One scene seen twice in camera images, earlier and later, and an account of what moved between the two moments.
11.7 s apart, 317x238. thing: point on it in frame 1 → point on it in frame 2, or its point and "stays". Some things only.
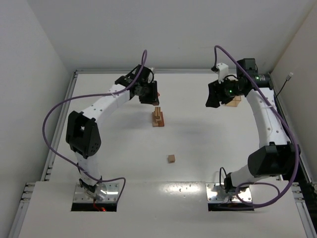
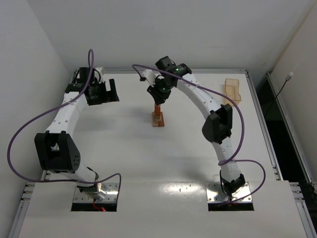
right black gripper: (216, 92) → (158, 95)
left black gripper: (149, 94) → (103, 96)
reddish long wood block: (161, 124) stays
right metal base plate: (215, 193) stays
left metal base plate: (111, 190) stays
